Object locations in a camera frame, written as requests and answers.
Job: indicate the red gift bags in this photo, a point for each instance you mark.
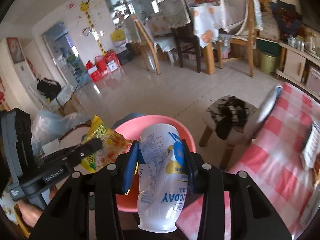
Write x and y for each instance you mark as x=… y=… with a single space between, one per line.
x=103 y=65

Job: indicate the person's left hand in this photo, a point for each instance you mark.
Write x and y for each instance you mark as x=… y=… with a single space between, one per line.
x=29 y=212

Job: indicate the dark wooden chair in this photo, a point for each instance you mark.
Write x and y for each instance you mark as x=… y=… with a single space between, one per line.
x=182 y=35

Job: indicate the lavender storage box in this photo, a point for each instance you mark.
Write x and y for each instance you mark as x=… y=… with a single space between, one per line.
x=313 y=81

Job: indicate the red white checkered tablecloth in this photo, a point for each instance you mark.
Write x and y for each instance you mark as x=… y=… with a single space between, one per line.
x=273 y=160

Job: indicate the green waste bin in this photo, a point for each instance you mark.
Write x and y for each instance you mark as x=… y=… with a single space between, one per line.
x=268 y=63

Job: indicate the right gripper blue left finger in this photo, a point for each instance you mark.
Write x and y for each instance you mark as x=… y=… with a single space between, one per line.
x=128 y=169

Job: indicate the giraffe height wall sticker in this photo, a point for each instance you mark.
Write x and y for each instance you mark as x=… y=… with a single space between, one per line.
x=84 y=7

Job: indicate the light wooden chair left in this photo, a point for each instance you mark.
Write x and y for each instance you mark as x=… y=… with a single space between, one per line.
x=136 y=32

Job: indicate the white TV cabinet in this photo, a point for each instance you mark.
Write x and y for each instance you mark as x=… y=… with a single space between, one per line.
x=294 y=67

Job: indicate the white striped wrapper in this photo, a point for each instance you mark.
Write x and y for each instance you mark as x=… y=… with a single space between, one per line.
x=310 y=147

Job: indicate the dining table with floral cloth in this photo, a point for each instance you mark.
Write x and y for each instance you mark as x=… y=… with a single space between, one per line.
x=205 y=21

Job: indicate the green yellow snack bag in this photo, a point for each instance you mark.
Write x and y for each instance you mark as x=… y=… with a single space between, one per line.
x=114 y=144

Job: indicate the pink plastic trash bucket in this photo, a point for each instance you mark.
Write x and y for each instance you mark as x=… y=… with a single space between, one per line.
x=131 y=130

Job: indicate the white crushed drink bottle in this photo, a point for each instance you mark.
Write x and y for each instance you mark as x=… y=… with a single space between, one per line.
x=163 y=178

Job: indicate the wooden dining chair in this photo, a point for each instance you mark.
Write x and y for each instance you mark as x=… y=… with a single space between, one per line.
x=243 y=34

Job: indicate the small padded wooden stool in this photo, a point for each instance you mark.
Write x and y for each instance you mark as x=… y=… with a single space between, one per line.
x=228 y=118

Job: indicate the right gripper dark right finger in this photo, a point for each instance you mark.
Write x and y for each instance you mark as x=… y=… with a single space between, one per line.
x=192 y=161

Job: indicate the dark wrapped flower bouquet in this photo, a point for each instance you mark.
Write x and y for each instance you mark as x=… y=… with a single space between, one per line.
x=286 y=16

